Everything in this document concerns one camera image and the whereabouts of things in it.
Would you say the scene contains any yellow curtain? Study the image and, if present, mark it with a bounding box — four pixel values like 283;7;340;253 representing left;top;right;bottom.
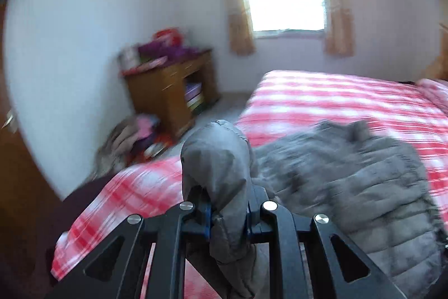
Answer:
424;24;448;80

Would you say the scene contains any grey puffer jacket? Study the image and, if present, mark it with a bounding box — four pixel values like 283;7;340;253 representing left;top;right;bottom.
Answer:
180;119;448;299

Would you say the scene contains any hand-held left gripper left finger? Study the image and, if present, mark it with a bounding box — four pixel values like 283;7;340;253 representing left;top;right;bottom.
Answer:
45;185;213;299

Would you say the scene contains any red plaid bed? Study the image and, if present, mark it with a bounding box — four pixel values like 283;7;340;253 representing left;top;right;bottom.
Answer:
51;69;448;299

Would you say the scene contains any flat pink box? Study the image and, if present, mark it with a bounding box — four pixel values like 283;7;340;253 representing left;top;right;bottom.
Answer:
121;55;169;76

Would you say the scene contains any pile of clothes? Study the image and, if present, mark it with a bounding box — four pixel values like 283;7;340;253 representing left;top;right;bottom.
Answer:
93;113;176;177

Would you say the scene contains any white printed box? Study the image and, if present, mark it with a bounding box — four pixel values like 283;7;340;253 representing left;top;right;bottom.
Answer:
119;45;141;68

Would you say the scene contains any pink quilt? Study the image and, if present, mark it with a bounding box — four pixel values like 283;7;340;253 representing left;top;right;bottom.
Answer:
416;78;448;105

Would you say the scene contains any stack of books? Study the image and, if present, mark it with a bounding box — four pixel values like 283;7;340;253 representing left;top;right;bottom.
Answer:
185;82;204;112

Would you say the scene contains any purple cloth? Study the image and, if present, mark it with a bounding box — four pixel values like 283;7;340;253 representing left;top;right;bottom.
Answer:
138;40;200;61

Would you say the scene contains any wooden door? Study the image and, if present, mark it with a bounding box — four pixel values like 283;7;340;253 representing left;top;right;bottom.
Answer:
0;1;67;299

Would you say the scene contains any red box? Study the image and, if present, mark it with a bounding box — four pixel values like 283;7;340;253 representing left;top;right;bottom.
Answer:
152;27;184;45

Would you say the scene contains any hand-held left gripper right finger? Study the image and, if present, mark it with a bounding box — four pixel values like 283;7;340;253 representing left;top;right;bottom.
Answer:
245;185;408;299

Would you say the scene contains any wooden desk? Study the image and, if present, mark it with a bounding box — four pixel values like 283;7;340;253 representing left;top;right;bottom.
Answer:
121;48;219;140

